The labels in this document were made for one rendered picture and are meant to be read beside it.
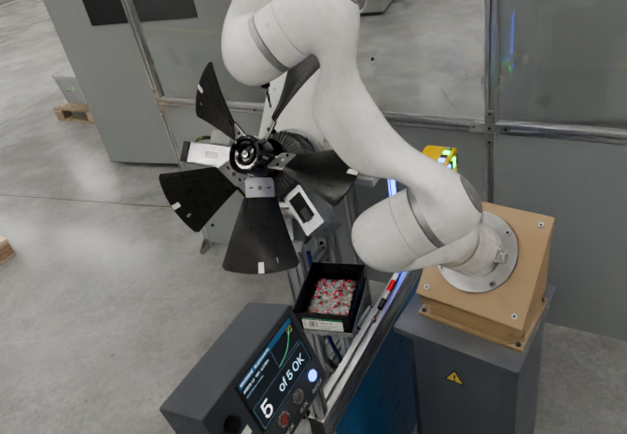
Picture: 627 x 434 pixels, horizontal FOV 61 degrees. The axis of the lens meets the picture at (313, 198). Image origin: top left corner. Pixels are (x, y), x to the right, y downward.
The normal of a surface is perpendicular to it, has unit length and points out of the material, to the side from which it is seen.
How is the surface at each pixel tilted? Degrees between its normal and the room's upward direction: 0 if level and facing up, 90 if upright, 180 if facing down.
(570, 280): 90
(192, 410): 15
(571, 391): 0
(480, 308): 44
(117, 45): 90
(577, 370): 0
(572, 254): 90
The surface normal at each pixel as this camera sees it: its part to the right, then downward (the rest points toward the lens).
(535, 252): -0.53, -0.23
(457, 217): 0.11, 0.32
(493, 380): -0.57, 0.52
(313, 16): -0.18, 0.41
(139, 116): -0.33, 0.56
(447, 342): -0.16, -0.83
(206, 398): -0.38, -0.84
